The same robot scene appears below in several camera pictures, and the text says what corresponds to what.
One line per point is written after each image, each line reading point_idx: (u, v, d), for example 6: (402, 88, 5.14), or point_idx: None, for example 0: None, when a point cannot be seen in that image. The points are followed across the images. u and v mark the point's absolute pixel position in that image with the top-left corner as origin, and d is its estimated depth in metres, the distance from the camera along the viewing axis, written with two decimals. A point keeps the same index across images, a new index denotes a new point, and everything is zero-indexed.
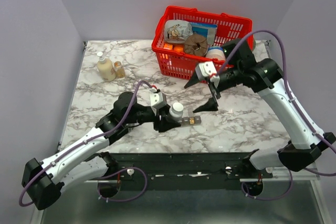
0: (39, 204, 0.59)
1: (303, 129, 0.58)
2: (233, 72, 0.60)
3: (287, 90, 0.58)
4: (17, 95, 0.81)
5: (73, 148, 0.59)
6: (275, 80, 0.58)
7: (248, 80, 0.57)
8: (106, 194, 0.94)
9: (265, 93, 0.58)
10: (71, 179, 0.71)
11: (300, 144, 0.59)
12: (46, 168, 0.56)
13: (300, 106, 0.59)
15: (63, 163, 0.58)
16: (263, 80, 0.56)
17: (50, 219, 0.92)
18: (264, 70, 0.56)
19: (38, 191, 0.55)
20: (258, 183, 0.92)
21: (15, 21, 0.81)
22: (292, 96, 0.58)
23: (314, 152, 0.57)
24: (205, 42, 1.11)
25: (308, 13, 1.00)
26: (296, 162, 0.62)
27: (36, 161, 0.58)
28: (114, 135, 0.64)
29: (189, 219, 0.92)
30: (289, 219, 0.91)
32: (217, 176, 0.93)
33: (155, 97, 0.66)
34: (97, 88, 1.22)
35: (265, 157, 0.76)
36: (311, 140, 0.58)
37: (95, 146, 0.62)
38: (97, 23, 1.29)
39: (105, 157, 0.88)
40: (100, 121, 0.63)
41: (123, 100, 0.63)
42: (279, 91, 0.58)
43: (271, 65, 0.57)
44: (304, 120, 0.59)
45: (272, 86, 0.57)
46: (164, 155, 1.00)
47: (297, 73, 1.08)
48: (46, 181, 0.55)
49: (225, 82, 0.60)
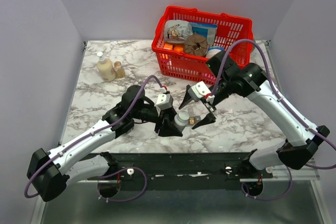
0: (44, 195, 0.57)
1: (296, 126, 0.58)
2: (223, 83, 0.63)
3: (274, 90, 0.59)
4: (17, 95, 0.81)
5: (81, 139, 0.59)
6: (260, 82, 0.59)
7: (236, 87, 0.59)
8: (106, 194, 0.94)
9: (254, 96, 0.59)
10: (75, 173, 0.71)
11: (296, 141, 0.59)
12: (53, 158, 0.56)
13: (289, 104, 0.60)
15: (70, 153, 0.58)
16: (250, 84, 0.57)
17: (50, 219, 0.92)
18: (250, 75, 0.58)
19: (45, 181, 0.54)
20: (258, 183, 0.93)
21: (15, 21, 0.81)
22: (279, 95, 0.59)
23: (311, 148, 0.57)
24: (205, 42, 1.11)
25: (308, 13, 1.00)
26: (296, 160, 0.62)
27: (43, 151, 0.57)
28: (120, 128, 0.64)
29: (189, 219, 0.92)
30: (289, 219, 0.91)
32: (217, 176, 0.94)
33: (162, 97, 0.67)
34: (97, 88, 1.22)
35: (264, 157, 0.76)
36: (306, 135, 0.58)
37: (102, 138, 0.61)
38: (97, 23, 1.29)
39: (106, 157, 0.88)
40: (106, 115, 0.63)
41: (132, 93, 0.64)
42: (266, 92, 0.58)
43: (255, 69, 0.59)
44: (296, 117, 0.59)
45: (260, 88, 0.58)
46: (164, 155, 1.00)
47: (297, 73, 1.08)
48: (54, 171, 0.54)
49: (218, 95, 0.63)
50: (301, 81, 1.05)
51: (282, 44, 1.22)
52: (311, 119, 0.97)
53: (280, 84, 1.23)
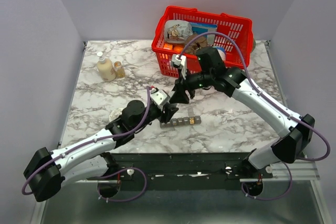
0: (39, 195, 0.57)
1: (278, 116, 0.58)
2: (204, 75, 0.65)
3: (253, 86, 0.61)
4: (17, 95, 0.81)
5: (83, 144, 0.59)
6: (241, 80, 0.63)
7: (219, 87, 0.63)
8: (106, 194, 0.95)
9: (237, 93, 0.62)
10: (72, 175, 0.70)
11: (281, 130, 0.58)
12: (55, 158, 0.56)
13: (270, 96, 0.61)
15: (72, 156, 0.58)
16: (230, 84, 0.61)
17: (50, 219, 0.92)
18: (230, 76, 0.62)
19: (43, 181, 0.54)
20: (258, 183, 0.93)
21: (15, 21, 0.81)
22: (258, 89, 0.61)
23: (294, 134, 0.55)
24: (205, 42, 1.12)
25: (308, 13, 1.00)
26: (286, 151, 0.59)
27: (46, 151, 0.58)
28: (120, 140, 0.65)
29: (189, 219, 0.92)
30: (290, 219, 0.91)
32: (217, 176, 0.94)
33: (157, 95, 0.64)
34: (97, 88, 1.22)
35: (263, 153, 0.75)
36: (289, 124, 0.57)
37: (103, 146, 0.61)
38: (96, 23, 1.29)
39: (106, 157, 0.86)
40: (108, 125, 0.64)
41: (130, 107, 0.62)
42: (245, 87, 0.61)
43: (236, 72, 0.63)
44: (277, 107, 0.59)
45: (239, 86, 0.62)
46: (164, 155, 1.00)
47: (297, 73, 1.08)
48: (54, 171, 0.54)
49: (195, 83, 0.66)
50: (301, 81, 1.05)
51: (282, 44, 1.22)
52: None
53: (280, 84, 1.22)
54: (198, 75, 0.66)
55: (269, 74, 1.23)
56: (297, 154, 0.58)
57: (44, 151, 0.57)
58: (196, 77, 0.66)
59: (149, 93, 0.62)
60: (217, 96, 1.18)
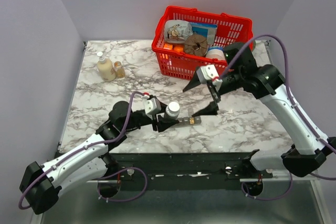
0: (37, 208, 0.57)
1: (307, 135, 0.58)
2: (234, 75, 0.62)
3: (290, 96, 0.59)
4: (17, 95, 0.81)
5: (74, 152, 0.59)
6: (276, 85, 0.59)
7: (250, 86, 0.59)
8: (106, 194, 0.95)
9: (268, 98, 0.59)
10: (69, 183, 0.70)
11: (304, 149, 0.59)
12: (46, 171, 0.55)
13: (303, 111, 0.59)
15: (63, 167, 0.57)
16: (265, 87, 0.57)
17: (50, 219, 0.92)
18: (266, 76, 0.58)
19: (38, 194, 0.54)
20: (258, 183, 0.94)
21: (15, 21, 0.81)
22: (294, 102, 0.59)
23: (320, 158, 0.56)
24: (205, 42, 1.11)
25: (308, 13, 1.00)
26: (302, 168, 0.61)
27: (37, 165, 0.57)
28: (113, 144, 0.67)
29: (189, 219, 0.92)
30: (290, 219, 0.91)
32: (217, 175, 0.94)
33: (148, 104, 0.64)
34: (97, 88, 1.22)
35: (267, 159, 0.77)
36: (315, 145, 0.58)
37: (95, 152, 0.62)
38: (97, 23, 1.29)
39: (105, 157, 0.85)
40: (99, 129, 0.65)
41: (117, 109, 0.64)
42: (281, 96, 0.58)
43: (271, 72, 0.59)
44: (307, 126, 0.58)
45: (275, 92, 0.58)
46: (164, 155, 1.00)
47: (298, 73, 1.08)
48: (47, 184, 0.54)
49: (226, 86, 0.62)
50: (302, 81, 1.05)
51: (282, 44, 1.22)
52: (311, 119, 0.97)
53: None
54: (227, 77, 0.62)
55: None
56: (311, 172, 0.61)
57: (35, 165, 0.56)
58: (225, 78, 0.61)
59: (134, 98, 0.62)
60: None
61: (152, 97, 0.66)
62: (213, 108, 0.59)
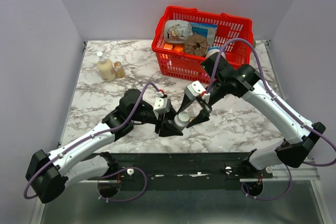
0: (43, 197, 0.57)
1: (291, 124, 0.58)
2: (218, 84, 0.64)
3: (268, 89, 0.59)
4: (16, 95, 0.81)
5: (81, 141, 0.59)
6: (254, 82, 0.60)
7: (230, 88, 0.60)
8: (106, 194, 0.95)
9: (249, 95, 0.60)
10: (74, 175, 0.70)
11: (292, 138, 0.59)
12: (53, 159, 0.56)
13: (283, 102, 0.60)
15: (70, 156, 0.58)
16: (242, 84, 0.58)
17: (50, 219, 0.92)
18: (242, 75, 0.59)
19: (44, 183, 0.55)
20: (258, 183, 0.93)
21: (15, 21, 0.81)
22: (273, 94, 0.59)
23: (307, 145, 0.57)
24: (205, 42, 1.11)
25: (307, 13, 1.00)
26: (295, 159, 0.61)
27: (43, 153, 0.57)
28: (120, 131, 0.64)
29: (189, 219, 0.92)
30: (290, 219, 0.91)
32: (217, 176, 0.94)
33: (159, 101, 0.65)
34: (97, 88, 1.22)
35: (264, 156, 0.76)
36: (302, 132, 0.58)
37: (102, 140, 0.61)
38: (97, 23, 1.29)
39: (106, 157, 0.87)
40: (105, 118, 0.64)
41: (128, 96, 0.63)
42: (260, 91, 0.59)
43: (248, 70, 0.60)
44: (290, 115, 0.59)
45: (253, 88, 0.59)
46: (164, 155, 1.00)
47: (298, 73, 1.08)
48: (53, 172, 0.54)
49: (214, 96, 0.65)
50: (301, 81, 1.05)
51: (282, 43, 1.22)
52: (311, 119, 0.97)
53: (280, 84, 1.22)
54: (212, 87, 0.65)
55: (269, 74, 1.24)
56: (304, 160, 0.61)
57: (41, 153, 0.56)
58: (211, 89, 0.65)
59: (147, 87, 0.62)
60: None
61: (165, 97, 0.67)
62: (205, 115, 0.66)
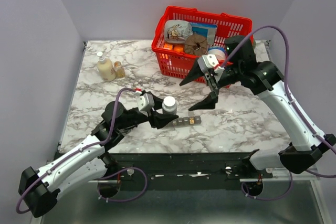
0: (35, 211, 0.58)
1: (304, 131, 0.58)
2: (234, 69, 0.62)
3: (287, 92, 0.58)
4: (16, 95, 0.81)
5: (68, 156, 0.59)
6: (274, 81, 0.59)
7: (248, 82, 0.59)
8: (106, 194, 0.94)
9: (265, 95, 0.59)
10: (67, 185, 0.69)
11: (301, 146, 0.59)
12: (42, 177, 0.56)
13: (300, 108, 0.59)
15: (59, 171, 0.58)
16: (263, 83, 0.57)
17: (50, 220, 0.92)
18: (264, 72, 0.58)
19: (34, 200, 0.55)
20: (258, 183, 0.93)
21: (15, 21, 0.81)
22: (292, 97, 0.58)
23: (315, 154, 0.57)
24: (205, 42, 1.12)
25: (308, 13, 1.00)
26: (299, 164, 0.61)
27: (32, 170, 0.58)
28: (110, 142, 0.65)
29: (189, 219, 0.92)
30: (290, 219, 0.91)
32: (217, 175, 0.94)
33: (141, 100, 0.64)
34: (97, 88, 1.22)
35: (265, 158, 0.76)
36: (312, 141, 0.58)
37: (91, 153, 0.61)
38: (96, 23, 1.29)
39: (105, 157, 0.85)
40: (95, 129, 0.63)
41: (108, 110, 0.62)
42: (279, 93, 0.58)
43: (270, 67, 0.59)
44: (304, 123, 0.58)
45: (272, 88, 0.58)
46: (164, 155, 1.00)
47: (298, 73, 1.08)
48: (42, 189, 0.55)
49: (225, 80, 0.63)
50: (302, 81, 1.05)
51: (282, 43, 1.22)
52: (311, 119, 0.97)
53: None
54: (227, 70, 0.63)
55: None
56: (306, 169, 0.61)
57: (30, 171, 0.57)
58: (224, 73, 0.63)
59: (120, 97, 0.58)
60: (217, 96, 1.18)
61: (144, 93, 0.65)
62: (214, 97, 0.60)
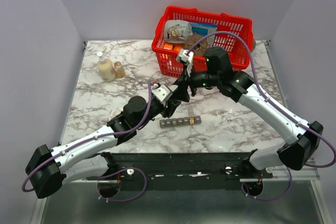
0: (39, 193, 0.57)
1: (286, 123, 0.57)
2: (210, 75, 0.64)
3: (261, 92, 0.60)
4: (16, 95, 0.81)
5: (83, 141, 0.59)
6: (248, 85, 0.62)
7: (225, 92, 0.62)
8: (106, 194, 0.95)
9: (243, 99, 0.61)
10: (73, 173, 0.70)
11: (289, 138, 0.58)
12: (55, 156, 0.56)
13: (277, 102, 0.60)
15: (72, 154, 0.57)
16: (237, 89, 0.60)
17: (51, 219, 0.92)
18: (237, 81, 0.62)
19: (43, 179, 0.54)
20: (257, 183, 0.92)
21: (15, 21, 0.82)
22: (266, 95, 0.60)
23: (303, 142, 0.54)
24: (205, 42, 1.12)
25: (308, 13, 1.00)
26: (295, 159, 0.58)
27: (46, 148, 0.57)
28: (123, 137, 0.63)
29: (189, 219, 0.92)
30: (290, 219, 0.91)
32: (217, 176, 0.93)
33: (160, 91, 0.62)
34: (97, 88, 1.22)
35: (265, 157, 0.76)
36: (296, 131, 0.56)
37: (104, 144, 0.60)
38: (96, 23, 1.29)
39: (107, 157, 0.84)
40: (111, 121, 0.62)
41: (133, 103, 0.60)
42: (253, 93, 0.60)
43: (243, 76, 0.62)
44: (285, 115, 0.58)
45: (247, 91, 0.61)
46: (165, 155, 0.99)
47: (297, 73, 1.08)
48: (54, 169, 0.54)
49: (199, 81, 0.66)
50: (301, 81, 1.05)
51: (282, 43, 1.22)
52: (311, 119, 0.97)
53: (280, 84, 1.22)
54: (202, 74, 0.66)
55: (269, 74, 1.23)
56: (304, 162, 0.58)
57: (44, 148, 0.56)
58: (200, 75, 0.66)
59: (150, 89, 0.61)
60: (217, 96, 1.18)
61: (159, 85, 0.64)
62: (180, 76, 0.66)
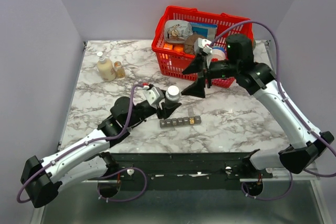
0: (36, 202, 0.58)
1: (298, 128, 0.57)
2: (230, 65, 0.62)
3: (280, 90, 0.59)
4: (16, 95, 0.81)
5: (73, 148, 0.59)
6: (268, 81, 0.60)
7: (243, 82, 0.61)
8: (106, 194, 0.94)
9: (260, 94, 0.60)
10: (69, 179, 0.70)
11: (297, 142, 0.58)
12: (45, 167, 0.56)
13: (294, 105, 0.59)
15: (62, 162, 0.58)
16: (256, 82, 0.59)
17: (51, 220, 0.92)
18: (257, 73, 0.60)
19: (36, 190, 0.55)
20: (258, 183, 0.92)
21: (16, 21, 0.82)
22: (284, 95, 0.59)
23: (310, 150, 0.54)
24: None
25: (308, 13, 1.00)
26: (298, 163, 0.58)
27: (36, 159, 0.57)
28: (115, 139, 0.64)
29: (189, 219, 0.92)
30: (290, 219, 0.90)
32: (217, 176, 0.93)
33: (151, 94, 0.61)
34: (97, 88, 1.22)
35: (266, 157, 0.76)
36: (307, 138, 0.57)
37: (95, 148, 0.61)
38: (96, 23, 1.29)
39: (105, 157, 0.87)
40: (102, 124, 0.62)
41: (119, 106, 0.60)
42: (272, 91, 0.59)
43: (264, 68, 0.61)
44: (299, 119, 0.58)
45: (265, 86, 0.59)
46: (165, 155, 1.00)
47: (297, 73, 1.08)
48: (45, 179, 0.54)
49: (218, 71, 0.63)
50: (302, 81, 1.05)
51: (282, 43, 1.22)
52: (311, 119, 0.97)
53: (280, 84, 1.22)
54: (222, 63, 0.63)
55: None
56: (305, 168, 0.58)
57: (34, 160, 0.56)
58: (219, 64, 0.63)
59: (135, 89, 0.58)
60: (217, 96, 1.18)
61: (151, 86, 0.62)
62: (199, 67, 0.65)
